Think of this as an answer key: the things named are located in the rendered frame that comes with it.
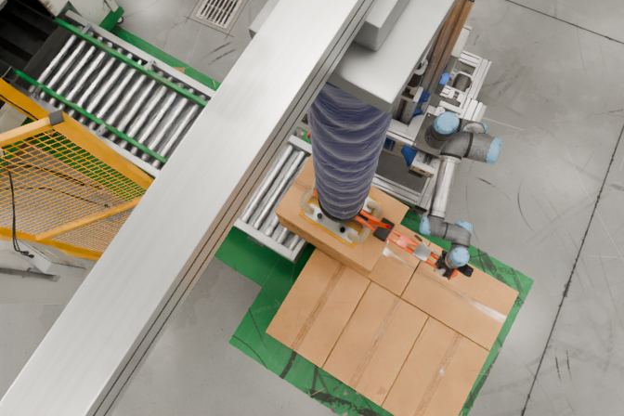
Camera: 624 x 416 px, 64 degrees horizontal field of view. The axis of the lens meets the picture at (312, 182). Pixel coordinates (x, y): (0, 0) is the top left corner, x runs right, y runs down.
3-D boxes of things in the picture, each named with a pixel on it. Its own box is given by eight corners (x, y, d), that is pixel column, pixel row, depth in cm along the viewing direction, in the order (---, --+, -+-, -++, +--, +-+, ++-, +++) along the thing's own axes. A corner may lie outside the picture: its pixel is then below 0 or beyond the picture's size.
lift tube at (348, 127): (304, 192, 214) (270, 30, 93) (332, 147, 219) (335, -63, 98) (353, 220, 210) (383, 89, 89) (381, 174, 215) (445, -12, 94)
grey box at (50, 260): (47, 255, 225) (6, 247, 196) (55, 245, 226) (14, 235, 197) (82, 279, 221) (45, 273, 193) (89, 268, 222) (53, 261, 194)
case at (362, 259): (280, 225, 305) (273, 211, 266) (316, 171, 313) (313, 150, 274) (365, 278, 294) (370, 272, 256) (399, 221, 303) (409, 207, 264)
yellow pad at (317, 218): (298, 214, 265) (298, 213, 260) (308, 200, 267) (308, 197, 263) (353, 249, 259) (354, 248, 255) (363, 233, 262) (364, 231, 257)
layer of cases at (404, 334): (272, 330, 340) (265, 331, 302) (345, 206, 360) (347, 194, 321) (429, 430, 320) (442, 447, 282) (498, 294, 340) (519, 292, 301)
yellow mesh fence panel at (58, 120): (104, 268, 370) (-174, 214, 167) (100, 256, 373) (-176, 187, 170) (214, 227, 375) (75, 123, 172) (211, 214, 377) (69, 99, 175)
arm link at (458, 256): (472, 247, 209) (468, 266, 207) (465, 251, 220) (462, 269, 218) (453, 242, 210) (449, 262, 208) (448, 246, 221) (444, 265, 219)
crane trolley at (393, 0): (299, 19, 92) (296, -14, 83) (344, -46, 95) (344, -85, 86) (375, 58, 90) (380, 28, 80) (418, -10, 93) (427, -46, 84)
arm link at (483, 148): (458, 115, 265) (472, 134, 213) (486, 122, 263) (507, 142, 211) (451, 136, 268) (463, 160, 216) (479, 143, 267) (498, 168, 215)
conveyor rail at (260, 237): (22, 97, 364) (6, 86, 346) (27, 92, 365) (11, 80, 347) (292, 262, 326) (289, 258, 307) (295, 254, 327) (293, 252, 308)
